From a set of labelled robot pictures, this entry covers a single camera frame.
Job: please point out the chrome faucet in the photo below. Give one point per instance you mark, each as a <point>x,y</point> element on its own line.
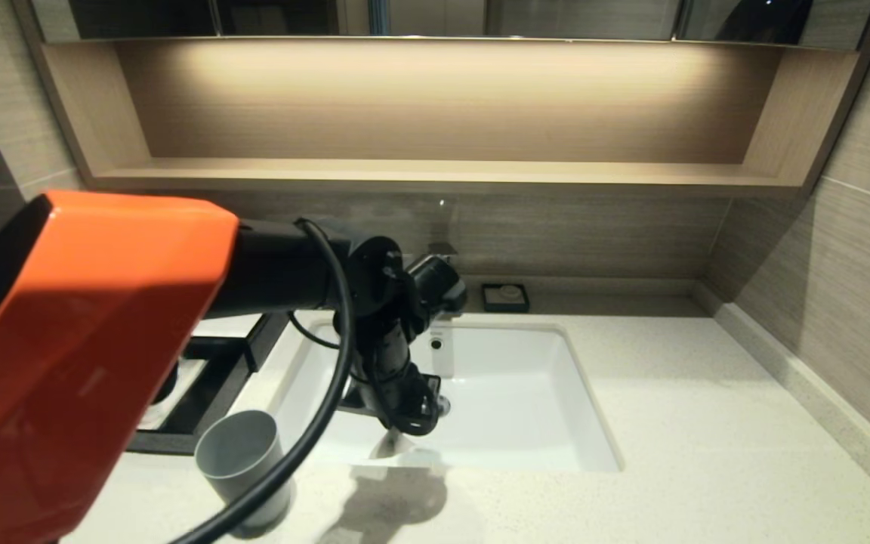
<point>442,248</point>

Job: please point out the white ceramic sink basin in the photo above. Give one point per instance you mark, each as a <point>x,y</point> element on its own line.
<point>541,408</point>

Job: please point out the grey plastic cup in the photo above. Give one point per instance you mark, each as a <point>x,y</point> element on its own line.
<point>235,461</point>

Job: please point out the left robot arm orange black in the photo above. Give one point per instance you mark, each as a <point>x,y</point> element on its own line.
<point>65,340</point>

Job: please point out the mirror cabinet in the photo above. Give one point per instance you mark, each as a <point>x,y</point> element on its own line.
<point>578,16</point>

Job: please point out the chrome sink drain stopper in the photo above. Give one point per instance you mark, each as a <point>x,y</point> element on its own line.
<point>444,406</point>

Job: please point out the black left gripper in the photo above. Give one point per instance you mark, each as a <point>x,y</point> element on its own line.
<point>393,378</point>

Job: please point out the wooden wall shelf niche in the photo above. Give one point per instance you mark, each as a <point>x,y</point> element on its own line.
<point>435,174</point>

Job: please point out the black soap dish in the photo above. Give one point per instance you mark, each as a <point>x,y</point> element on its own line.
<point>489,304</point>

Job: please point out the beige soap bar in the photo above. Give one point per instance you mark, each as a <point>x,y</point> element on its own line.
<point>510,291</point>

